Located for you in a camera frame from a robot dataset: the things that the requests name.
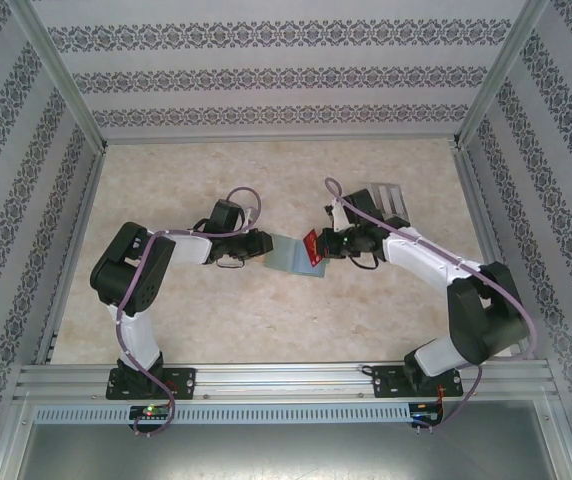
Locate red credit card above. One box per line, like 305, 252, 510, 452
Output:
303, 229, 323, 265

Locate grey metallic pieces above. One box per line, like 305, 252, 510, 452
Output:
364, 182, 412, 227

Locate right controller board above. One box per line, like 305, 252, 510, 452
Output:
409, 401, 445, 427

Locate controller board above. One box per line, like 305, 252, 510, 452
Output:
409, 401, 445, 427
128, 405, 173, 421

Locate left controller board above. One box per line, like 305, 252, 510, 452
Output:
128, 405, 173, 421

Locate grey metal panel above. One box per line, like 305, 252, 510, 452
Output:
13, 399, 572, 480

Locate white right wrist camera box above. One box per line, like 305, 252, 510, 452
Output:
324, 197, 352, 234

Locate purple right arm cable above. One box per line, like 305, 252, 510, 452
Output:
324, 177, 542, 434

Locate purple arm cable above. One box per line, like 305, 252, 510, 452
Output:
115, 185, 264, 436
324, 177, 542, 434

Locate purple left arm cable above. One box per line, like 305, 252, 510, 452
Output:
115, 185, 264, 436

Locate aluminium side rail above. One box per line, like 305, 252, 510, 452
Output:
33, 147, 108, 365
449, 142, 538, 359

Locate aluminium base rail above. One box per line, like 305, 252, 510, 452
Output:
13, 357, 553, 402

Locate slotted grey cable duct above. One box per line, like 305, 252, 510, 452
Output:
33, 403, 413, 424

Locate aluminium frame post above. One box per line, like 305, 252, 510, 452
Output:
451, 0, 551, 147
8, 0, 108, 151

